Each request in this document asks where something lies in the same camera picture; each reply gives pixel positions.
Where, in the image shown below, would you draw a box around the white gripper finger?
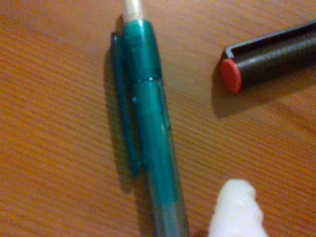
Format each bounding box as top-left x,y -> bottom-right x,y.
206,178 -> 270,237

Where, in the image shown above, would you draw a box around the teal translucent ballpoint pen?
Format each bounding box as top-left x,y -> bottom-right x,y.
110,0 -> 191,237

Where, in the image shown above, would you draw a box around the thin black pen red ends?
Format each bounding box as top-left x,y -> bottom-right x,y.
219,19 -> 316,94

